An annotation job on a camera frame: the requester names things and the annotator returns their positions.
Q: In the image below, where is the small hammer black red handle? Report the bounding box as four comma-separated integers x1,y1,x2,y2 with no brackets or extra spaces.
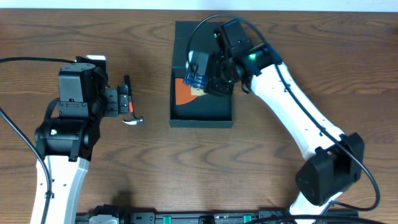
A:
123,75,144,126

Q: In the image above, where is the blue drill bit set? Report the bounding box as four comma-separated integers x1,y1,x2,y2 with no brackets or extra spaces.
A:
183,68,208,90

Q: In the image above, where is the dark green gift box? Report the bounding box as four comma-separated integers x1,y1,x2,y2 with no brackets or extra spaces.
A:
169,21,234,128

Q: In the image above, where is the orange scraper wooden handle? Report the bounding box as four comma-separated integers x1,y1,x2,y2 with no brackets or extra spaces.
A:
175,78,206,105

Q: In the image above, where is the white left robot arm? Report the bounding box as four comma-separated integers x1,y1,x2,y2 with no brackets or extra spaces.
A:
30,55,130,223

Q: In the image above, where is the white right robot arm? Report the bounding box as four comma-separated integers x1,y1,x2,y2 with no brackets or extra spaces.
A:
187,18,364,223

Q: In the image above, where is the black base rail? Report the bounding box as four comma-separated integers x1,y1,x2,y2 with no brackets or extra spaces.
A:
76,204,360,224

